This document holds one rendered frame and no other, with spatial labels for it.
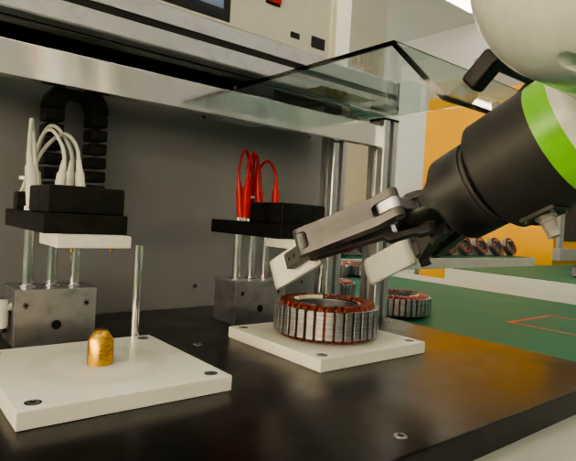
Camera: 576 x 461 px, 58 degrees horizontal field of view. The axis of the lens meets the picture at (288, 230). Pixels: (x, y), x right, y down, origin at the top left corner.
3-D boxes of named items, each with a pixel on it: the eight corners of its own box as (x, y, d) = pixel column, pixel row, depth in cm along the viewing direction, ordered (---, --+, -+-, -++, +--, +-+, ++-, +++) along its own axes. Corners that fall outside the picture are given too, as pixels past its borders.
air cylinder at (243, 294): (282, 321, 68) (284, 278, 68) (234, 326, 63) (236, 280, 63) (260, 314, 72) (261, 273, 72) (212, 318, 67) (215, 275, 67)
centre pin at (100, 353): (116, 364, 41) (118, 330, 41) (91, 368, 40) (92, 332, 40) (107, 359, 42) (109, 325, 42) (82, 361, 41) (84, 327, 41)
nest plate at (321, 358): (424, 352, 55) (425, 341, 55) (320, 373, 46) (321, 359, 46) (326, 325, 67) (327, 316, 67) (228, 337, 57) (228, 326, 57)
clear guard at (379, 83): (574, 140, 57) (578, 85, 57) (444, 99, 42) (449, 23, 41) (355, 156, 82) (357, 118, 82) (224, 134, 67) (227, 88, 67)
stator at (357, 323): (400, 339, 55) (401, 304, 55) (322, 351, 48) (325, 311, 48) (327, 319, 64) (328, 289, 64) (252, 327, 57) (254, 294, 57)
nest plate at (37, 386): (231, 391, 40) (232, 374, 40) (15, 433, 31) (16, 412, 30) (148, 346, 52) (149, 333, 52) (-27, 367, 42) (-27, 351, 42)
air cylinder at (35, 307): (94, 340, 53) (97, 285, 53) (12, 348, 48) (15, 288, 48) (79, 330, 57) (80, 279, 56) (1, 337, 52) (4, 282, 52)
